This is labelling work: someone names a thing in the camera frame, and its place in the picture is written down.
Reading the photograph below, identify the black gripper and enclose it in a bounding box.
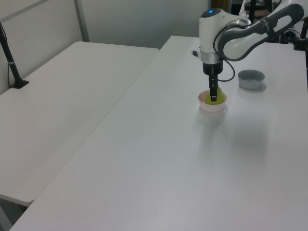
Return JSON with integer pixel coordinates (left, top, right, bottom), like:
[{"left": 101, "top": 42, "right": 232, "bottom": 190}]
[{"left": 202, "top": 61, "right": 224, "bottom": 102}]

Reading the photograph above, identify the green pear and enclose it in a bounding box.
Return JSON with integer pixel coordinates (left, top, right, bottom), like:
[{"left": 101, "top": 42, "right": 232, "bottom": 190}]
[{"left": 204, "top": 87, "right": 223, "bottom": 106}]

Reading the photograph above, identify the pink bowl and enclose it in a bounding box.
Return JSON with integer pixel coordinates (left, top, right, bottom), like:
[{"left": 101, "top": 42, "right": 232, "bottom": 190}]
[{"left": 198, "top": 90, "right": 228, "bottom": 113}]

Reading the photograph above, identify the grey bowl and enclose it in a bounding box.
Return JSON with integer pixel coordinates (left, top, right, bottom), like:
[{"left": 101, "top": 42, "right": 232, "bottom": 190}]
[{"left": 238, "top": 69, "right": 265, "bottom": 90}]

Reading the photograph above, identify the black stand pole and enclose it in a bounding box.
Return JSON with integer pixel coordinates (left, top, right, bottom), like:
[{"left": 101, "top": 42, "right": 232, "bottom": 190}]
[{"left": 249, "top": 0, "right": 257, "bottom": 24}]

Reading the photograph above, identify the black clamp stand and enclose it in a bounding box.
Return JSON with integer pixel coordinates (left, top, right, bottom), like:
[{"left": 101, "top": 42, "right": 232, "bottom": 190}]
[{"left": 292, "top": 19, "right": 308, "bottom": 51}]

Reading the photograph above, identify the white side table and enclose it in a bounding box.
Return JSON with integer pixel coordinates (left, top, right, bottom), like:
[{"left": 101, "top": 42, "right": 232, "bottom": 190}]
[{"left": 0, "top": 41, "right": 160, "bottom": 206}]

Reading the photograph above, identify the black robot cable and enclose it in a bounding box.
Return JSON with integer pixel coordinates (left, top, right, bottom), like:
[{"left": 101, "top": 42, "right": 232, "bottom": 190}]
[{"left": 213, "top": 18, "right": 236, "bottom": 82}]

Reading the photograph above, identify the grey partition post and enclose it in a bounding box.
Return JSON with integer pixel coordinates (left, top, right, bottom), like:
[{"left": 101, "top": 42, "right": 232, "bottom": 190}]
[{"left": 73, "top": 0, "right": 90, "bottom": 43}]

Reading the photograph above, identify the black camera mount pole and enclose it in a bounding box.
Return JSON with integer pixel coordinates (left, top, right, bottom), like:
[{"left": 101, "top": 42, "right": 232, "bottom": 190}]
[{"left": 0, "top": 21, "right": 30, "bottom": 90}]

